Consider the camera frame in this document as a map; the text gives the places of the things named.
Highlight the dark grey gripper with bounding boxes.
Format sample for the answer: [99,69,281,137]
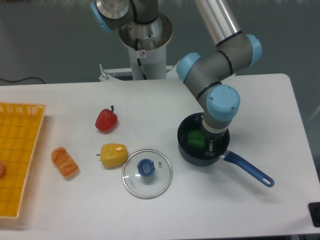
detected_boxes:
[201,125,228,157]

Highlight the green toy bell pepper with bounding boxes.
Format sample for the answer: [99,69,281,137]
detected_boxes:
[187,129,206,151]

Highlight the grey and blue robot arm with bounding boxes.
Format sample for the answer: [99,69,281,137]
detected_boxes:
[90,0,262,158]

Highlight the glass lid with blue knob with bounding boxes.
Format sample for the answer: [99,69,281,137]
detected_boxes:
[122,149,173,199]

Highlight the yellow toy bell pepper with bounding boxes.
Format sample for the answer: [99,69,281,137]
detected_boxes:
[99,143,128,169]

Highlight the red toy bell pepper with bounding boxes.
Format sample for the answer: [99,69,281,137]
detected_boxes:
[95,105,118,132]

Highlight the black device at table edge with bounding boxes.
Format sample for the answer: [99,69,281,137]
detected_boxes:
[308,202,320,228]

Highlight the orange toy bread roll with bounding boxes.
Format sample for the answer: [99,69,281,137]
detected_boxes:
[51,147,79,179]

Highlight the yellow woven basket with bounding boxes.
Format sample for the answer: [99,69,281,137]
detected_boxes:
[0,102,46,219]

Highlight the dark saucepan with blue handle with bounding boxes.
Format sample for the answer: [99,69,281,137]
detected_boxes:
[177,112,275,188]

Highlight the black cable on floor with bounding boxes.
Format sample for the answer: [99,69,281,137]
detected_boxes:
[0,76,46,84]

